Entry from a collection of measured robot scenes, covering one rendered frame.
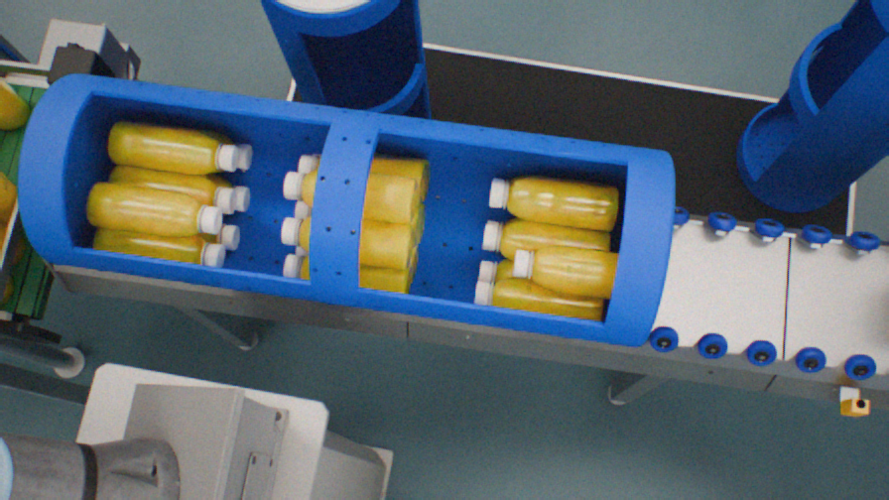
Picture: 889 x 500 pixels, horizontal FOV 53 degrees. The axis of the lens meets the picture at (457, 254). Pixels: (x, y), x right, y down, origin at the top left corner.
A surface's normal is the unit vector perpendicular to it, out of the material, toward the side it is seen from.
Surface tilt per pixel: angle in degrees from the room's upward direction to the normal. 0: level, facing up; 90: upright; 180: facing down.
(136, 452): 55
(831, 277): 0
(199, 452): 44
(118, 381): 0
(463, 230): 12
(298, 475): 0
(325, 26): 90
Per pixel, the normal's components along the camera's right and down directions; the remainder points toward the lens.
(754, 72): -0.02, -0.25
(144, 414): -0.69, -0.28
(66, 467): 0.67, -0.61
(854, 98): -0.70, 0.69
